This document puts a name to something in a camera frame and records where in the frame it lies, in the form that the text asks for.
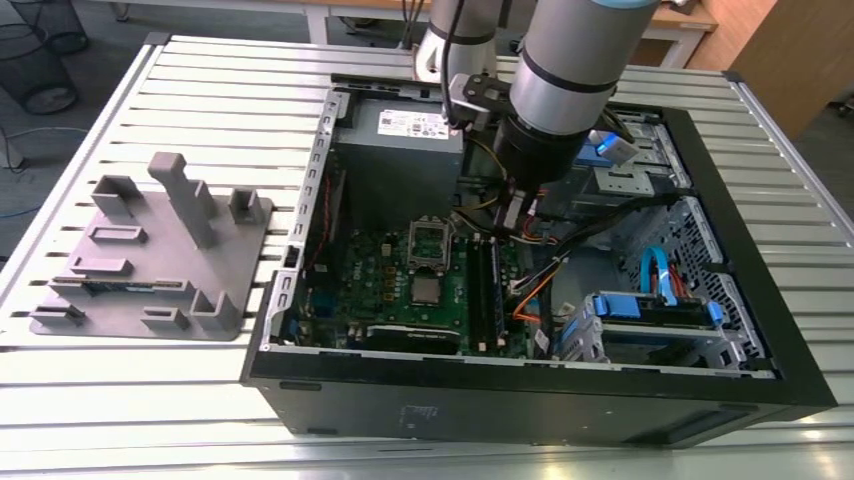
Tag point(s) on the grey metal disk bay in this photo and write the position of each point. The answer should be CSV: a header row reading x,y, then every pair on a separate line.
x,y
730,350

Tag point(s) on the black graphics card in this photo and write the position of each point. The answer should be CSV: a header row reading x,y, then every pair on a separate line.
x,y
413,340

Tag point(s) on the grey power supply unit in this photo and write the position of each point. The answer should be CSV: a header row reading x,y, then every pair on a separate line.
x,y
393,175

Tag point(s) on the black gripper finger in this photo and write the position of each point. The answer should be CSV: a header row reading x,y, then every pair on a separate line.
x,y
516,215

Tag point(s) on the green motherboard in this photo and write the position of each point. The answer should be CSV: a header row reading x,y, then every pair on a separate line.
x,y
453,320

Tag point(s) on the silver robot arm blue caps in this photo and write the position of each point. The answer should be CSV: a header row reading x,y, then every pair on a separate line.
x,y
567,60

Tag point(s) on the white camera black bracket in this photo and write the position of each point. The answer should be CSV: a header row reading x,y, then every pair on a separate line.
x,y
620,150

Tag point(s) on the hard disk in blue carrier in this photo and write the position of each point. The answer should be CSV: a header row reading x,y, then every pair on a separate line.
x,y
620,306

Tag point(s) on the large black mesh wastebasket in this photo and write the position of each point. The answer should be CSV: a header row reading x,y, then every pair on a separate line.
x,y
33,75

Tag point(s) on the wooden desk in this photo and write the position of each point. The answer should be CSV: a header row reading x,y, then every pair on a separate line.
x,y
687,22

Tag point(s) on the grey metal drive cage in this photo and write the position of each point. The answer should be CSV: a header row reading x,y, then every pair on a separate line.
x,y
627,182

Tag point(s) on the small black mesh wastebasket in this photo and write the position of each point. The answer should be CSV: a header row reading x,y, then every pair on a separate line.
x,y
66,25

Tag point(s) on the black RAM slot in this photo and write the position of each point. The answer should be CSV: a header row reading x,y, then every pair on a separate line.
x,y
496,295
475,290

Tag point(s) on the RAM stick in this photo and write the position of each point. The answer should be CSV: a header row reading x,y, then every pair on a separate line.
x,y
120,288

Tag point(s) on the white framed desk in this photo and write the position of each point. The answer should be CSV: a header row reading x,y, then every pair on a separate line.
x,y
319,27

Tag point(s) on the silver CPU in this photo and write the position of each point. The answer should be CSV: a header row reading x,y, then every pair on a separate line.
x,y
427,290

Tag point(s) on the black PC case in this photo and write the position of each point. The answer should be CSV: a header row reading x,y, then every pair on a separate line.
x,y
500,415

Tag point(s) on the grey plastic parts rack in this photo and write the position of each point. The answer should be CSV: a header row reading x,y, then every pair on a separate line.
x,y
227,260

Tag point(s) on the brown wooden cabinet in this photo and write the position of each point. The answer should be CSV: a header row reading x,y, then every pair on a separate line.
x,y
800,65

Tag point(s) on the blue plastic drive latch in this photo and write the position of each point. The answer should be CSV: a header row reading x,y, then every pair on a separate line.
x,y
590,157

